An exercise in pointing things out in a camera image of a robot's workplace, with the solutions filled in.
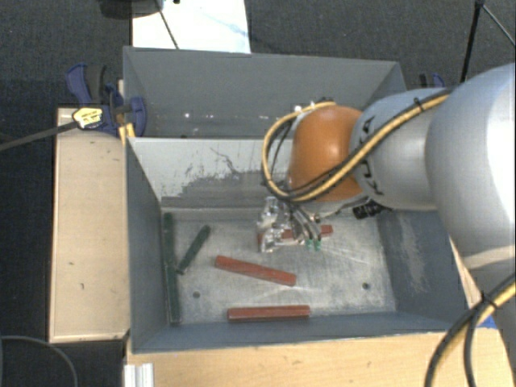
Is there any grey metal bin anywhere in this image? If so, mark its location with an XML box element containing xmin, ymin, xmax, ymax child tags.
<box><xmin>122</xmin><ymin>45</ymin><xmax>472</xmax><ymax>355</ymax></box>

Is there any red-brown flat block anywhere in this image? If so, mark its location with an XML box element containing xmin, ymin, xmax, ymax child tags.
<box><xmin>226</xmin><ymin>304</ymin><xmax>312</xmax><ymax>323</ymax></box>
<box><xmin>214</xmin><ymin>254</ymin><xmax>298</xmax><ymax>288</ymax></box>
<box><xmin>256</xmin><ymin>224</ymin><xmax>335</xmax><ymax>247</ymax></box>

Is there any pale wood flat board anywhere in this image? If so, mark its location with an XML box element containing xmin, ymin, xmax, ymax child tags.
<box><xmin>48</xmin><ymin>106</ymin><xmax>132</xmax><ymax>344</ymax></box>

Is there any dark green flat block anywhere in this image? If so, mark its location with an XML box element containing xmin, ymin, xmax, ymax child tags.
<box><xmin>174</xmin><ymin>224</ymin><xmax>212</xmax><ymax>276</ymax></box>
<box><xmin>162</xmin><ymin>212</ymin><xmax>182</xmax><ymax>325</ymax></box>

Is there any black cylinder on white bracket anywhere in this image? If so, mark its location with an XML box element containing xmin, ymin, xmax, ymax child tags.
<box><xmin>316</xmin><ymin>198</ymin><xmax>383</xmax><ymax>222</ymax></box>

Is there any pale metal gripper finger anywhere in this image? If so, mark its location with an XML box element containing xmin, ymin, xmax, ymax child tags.
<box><xmin>256</xmin><ymin>209</ymin><xmax>280</xmax><ymax>234</ymax></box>
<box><xmin>259</xmin><ymin>230</ymin><xmax>290</xmax><ymax>254</ymax></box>

